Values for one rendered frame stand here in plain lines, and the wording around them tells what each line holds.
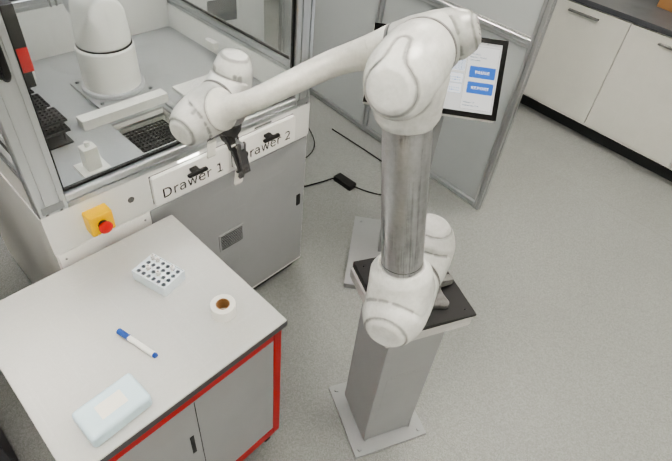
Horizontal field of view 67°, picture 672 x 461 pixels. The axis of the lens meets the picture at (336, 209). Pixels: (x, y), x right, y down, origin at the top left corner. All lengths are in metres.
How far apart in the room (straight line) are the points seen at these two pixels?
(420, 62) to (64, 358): 1.13
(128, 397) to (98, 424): 0.08
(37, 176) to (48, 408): 0.58
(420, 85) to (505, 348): 1.83
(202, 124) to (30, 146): 0.46
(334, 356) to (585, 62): 2.71
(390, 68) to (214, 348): 0.89
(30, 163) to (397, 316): 0.99
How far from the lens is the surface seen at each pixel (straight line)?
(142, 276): 1.58
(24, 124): 1.46
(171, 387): 1.40
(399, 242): 1.13
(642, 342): 2.91
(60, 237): 1.67
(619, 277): 3.16
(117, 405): 1.35
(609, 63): 3.97
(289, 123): 1.96
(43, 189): 1.56
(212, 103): 1.23
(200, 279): 1.59
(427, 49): 0.92
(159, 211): 1.80
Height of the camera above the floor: 1.96
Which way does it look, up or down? 42 degrees down
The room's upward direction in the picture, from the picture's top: 7 degrees clockwise
